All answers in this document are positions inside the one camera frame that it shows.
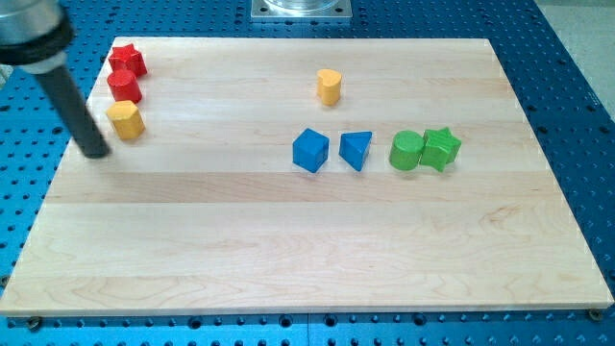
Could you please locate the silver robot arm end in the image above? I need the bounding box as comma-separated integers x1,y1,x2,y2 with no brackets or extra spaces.
1,0,74,74

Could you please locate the blue cube block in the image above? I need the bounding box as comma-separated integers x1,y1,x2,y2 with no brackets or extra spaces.
292,128,330,173

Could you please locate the yellow heart block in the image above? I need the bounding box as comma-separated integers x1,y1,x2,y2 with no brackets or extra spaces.
316,69,342,106

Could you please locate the blue triangle block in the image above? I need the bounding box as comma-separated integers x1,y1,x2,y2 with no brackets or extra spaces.
338,131,373,172

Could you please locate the green cylinder block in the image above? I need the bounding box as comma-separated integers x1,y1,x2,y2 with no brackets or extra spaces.
389,130,425,171

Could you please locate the light wooden board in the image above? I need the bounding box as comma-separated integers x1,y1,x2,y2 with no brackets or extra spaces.
1,37,613,316

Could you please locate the green star block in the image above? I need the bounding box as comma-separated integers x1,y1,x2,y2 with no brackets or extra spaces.
419,127,462,172

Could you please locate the yellow hexagon block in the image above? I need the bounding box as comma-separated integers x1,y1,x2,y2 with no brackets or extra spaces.
106,100,145,140

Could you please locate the red cylinder block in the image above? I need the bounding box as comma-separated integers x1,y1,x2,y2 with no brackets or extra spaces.
107,69,142,103

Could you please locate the red star block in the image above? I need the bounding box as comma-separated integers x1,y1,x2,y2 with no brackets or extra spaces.
109,43,148,77

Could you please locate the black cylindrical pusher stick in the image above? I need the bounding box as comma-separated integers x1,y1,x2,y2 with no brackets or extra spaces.
35,65,111,159

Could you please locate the blue perforated metal table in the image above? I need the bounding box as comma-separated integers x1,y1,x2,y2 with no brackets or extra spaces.
1,0,614,345

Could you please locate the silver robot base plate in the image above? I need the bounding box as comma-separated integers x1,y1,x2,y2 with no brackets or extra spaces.
251,0,353,20

